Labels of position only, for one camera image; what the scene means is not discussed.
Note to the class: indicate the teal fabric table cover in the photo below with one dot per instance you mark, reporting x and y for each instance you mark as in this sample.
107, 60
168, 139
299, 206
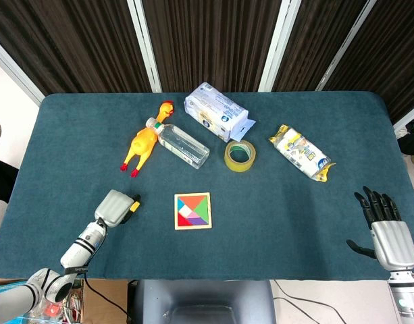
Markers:
277, 219

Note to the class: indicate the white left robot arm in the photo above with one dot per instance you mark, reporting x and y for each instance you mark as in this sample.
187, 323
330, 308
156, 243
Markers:
81, 246

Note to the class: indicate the green triangle tangram piece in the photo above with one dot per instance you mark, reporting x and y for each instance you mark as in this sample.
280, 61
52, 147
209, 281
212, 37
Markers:
202, 211

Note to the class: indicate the brown cardboard box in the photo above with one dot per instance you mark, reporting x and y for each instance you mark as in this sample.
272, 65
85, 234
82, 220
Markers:
105, 297

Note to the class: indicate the white partition frame post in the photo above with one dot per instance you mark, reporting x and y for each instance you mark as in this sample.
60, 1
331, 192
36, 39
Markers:
14, 71
281, 44
348, 44
144, 44

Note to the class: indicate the yellow square tangram piece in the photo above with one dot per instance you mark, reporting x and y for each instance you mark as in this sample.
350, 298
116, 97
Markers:
135, 206

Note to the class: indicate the purple puzzle piece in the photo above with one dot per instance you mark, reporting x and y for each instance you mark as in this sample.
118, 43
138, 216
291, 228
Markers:
198, 221

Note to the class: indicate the wooden tangram tray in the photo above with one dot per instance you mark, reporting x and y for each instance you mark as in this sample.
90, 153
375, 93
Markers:
193, 227

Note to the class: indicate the clear plastic water bottle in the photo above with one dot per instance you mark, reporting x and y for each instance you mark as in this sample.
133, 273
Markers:
183, 145

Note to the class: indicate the black trouser leg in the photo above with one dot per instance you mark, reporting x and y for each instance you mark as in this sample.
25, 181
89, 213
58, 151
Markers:
0, 179

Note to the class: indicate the red triangle tangram piece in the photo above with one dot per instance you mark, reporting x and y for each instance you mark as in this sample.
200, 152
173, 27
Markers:
182, 221

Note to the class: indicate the dark brown curtain panel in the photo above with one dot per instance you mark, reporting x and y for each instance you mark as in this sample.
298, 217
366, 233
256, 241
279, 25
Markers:
311, 44
389, 57
68, 44
210, 44

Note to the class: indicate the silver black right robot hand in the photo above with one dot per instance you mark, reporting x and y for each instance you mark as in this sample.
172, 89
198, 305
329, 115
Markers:
392, 243

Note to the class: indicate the black bag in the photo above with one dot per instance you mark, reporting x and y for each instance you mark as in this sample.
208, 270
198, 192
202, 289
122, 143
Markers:
411, 141

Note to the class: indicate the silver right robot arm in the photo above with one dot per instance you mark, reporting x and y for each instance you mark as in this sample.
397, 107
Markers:
406, 297

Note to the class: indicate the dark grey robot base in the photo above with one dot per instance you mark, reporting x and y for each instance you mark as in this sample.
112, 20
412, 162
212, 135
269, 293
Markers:
200, 300

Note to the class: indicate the yellow rubber chicken toy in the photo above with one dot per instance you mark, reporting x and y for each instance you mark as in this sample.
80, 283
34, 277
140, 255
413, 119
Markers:
142, 143

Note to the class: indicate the yellowish packing tape roll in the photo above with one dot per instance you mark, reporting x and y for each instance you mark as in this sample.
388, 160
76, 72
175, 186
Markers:
228, 162

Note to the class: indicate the pink triangle tangram piece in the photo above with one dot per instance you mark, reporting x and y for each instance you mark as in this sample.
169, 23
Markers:
194, 214

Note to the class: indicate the white blue tissue pack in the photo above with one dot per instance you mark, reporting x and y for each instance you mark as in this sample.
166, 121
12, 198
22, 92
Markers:
216, 108

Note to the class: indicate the orange triangle tangram piece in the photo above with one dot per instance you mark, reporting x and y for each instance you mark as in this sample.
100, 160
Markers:
193, 200

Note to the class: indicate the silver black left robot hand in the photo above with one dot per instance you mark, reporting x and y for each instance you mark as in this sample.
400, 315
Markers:
112, 209

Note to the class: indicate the blue triangle tangram piece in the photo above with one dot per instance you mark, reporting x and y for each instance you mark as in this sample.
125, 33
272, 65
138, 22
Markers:
180, 204

